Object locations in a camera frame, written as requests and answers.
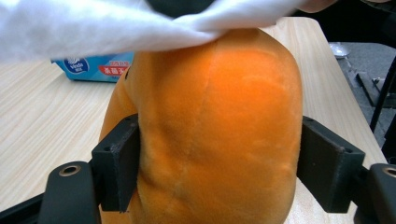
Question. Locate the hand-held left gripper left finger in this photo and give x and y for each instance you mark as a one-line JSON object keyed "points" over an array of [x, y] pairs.
{"points": [[120, 165]]}

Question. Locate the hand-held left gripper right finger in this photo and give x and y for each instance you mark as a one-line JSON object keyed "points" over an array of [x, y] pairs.
{"points": [[330, 168]]}

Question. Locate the blue wet wipe pack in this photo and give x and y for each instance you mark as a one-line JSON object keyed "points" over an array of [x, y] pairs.
{"points": [[93, 70]]}

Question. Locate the white wet wipe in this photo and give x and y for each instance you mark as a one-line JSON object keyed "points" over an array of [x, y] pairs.
{"points": [[77, 28]]}

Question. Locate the orange plush toy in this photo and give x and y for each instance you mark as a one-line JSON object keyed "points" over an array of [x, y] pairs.
{"points": [[218, 124]]}

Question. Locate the black metal pole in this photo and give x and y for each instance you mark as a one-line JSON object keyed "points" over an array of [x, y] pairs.
{"points": [[383, 93]]}

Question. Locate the silver metal floor piece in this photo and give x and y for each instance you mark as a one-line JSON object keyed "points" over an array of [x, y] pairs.
{"points": [[338, 49]]}

